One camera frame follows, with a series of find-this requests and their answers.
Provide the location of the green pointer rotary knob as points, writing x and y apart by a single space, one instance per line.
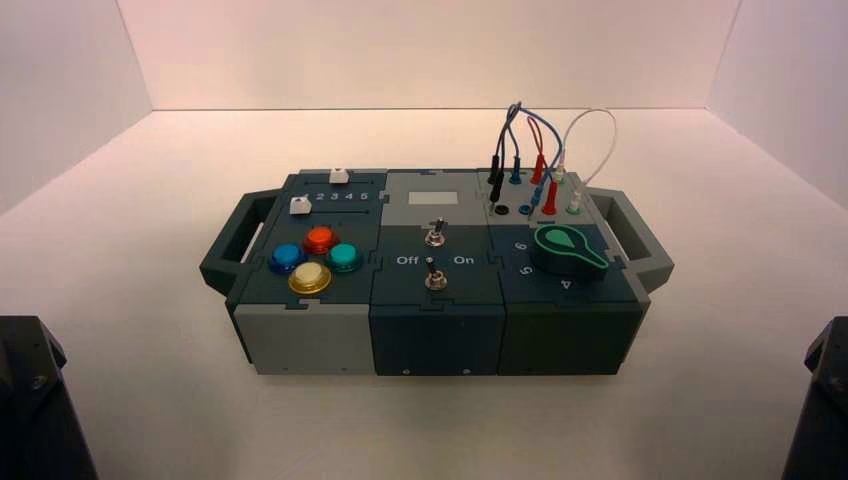
563 252

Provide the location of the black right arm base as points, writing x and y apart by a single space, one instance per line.
821 411

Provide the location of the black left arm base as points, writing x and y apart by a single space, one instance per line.
33 411

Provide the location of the grey rectangular display window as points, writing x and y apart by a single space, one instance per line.
433 198

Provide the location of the teal round push button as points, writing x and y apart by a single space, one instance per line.
343 256

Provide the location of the black panel socket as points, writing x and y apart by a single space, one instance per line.
503 210

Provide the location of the dark teal grey control box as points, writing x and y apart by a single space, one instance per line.
430 331

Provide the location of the red round push button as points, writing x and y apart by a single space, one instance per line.
320 238

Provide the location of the blue panel socket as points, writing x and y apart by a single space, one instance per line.
524 209

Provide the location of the white slider cap blue triangle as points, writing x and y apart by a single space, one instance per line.
301 206
338 176

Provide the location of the yellow round push button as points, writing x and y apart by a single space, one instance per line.
309 277

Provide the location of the blue round push button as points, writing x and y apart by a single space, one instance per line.
287 256

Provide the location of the green panel socket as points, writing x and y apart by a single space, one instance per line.
574 211

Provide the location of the metal toggle switch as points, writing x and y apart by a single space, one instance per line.
434 279
435 236

